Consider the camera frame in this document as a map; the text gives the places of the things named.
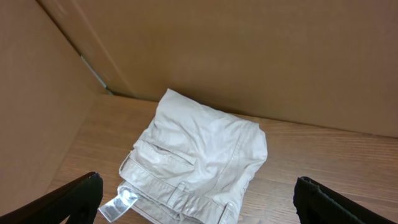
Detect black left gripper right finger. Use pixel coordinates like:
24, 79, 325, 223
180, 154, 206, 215
293, 176, 394, 224

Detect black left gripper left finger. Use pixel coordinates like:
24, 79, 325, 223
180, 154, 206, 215
1, 172, 103, 223

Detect beige khaki shorts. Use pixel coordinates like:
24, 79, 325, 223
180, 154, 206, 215
99, 90, 267, 224

